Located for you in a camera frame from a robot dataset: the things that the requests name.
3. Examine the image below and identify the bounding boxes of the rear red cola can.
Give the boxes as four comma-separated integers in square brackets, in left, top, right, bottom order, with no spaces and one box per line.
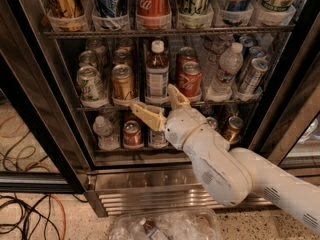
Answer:
[176,47,198,70]

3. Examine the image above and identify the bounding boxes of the front gold can middle shelf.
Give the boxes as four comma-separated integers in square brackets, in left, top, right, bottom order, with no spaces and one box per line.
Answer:
[112,64,136,105]

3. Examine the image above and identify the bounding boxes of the front red cola can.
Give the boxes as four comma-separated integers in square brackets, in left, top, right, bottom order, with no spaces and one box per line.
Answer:
[177,61,202,98]

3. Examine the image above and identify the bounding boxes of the blue can bottom shelf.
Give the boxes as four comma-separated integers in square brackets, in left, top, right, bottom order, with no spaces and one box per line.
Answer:
[207,117,218,130]

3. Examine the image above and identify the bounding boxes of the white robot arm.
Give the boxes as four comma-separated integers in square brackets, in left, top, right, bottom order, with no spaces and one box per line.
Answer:
[130,84,320,234]

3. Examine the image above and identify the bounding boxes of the clear plastic bin of bottles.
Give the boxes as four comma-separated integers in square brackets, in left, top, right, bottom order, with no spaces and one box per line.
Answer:
[108,208,223,240]

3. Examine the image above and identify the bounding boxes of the brown tea bottle blue label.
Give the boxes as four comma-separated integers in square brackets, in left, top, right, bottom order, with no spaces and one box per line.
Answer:
[146,39,169,104]

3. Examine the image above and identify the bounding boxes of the gold can shelf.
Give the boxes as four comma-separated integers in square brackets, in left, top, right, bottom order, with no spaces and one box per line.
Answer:
[222,116,244,144]
[112,64,136,105]
[113,49,132,66]

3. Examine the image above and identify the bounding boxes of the red cola can bottom shelf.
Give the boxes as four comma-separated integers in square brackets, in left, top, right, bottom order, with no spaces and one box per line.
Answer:
[123,120,143,149]

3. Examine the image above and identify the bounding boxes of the tea bottle bottom shelf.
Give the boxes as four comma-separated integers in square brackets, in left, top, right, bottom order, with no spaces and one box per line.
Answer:
[148,129,168,148]

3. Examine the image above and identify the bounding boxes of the blue white can top shelf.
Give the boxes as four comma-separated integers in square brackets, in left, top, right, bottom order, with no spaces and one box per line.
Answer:
[95,0,128,30]

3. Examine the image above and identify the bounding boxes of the black and orange floor cables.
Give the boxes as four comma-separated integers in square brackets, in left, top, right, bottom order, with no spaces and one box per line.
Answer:
[0,115,88,240]

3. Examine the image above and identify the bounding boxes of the silver slim can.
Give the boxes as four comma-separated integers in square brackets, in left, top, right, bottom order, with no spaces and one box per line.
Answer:
[239,46,267,81]
[238,58,269,94]

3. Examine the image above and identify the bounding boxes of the clear water bottle bottom shelf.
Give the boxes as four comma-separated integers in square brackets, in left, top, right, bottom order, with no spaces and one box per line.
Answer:
[93,116,120,151]

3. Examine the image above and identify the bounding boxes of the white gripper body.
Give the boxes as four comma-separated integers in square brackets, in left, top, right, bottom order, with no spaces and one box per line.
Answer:
[165,107,206,150]

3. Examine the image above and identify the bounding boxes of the red blue can top shelf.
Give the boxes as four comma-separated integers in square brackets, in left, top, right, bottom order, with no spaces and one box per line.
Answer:
[222,0,250,26]

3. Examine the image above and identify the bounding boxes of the green white can top shelf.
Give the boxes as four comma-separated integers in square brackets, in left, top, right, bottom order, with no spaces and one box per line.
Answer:
[177,0,209,29]

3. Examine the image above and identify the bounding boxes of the clear water bottle middle shelf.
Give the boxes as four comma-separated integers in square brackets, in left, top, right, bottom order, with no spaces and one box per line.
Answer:
[210,42,243,102]

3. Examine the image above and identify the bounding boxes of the middle white green can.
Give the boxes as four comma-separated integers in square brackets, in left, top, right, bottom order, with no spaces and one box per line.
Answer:
[79,50,100,70]

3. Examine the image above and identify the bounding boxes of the front silver slim can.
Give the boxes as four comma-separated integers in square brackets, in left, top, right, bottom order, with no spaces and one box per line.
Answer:
[238,58,269,94]

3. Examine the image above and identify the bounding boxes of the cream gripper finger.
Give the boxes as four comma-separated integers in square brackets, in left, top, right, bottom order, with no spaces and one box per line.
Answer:
[130,101,166,131]
[168,84,190,110]

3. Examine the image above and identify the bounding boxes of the gold can bottom shelf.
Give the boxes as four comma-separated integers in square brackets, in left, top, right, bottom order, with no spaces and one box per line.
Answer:
[222,116,244,144]

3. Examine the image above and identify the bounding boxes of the clear water bottle shelf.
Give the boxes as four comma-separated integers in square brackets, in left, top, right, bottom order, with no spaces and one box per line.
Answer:
[93,116,120,151]
[210,42,243,102]

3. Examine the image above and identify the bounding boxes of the front white green can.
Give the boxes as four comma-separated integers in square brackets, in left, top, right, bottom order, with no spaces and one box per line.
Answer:
[77,66,107,108]

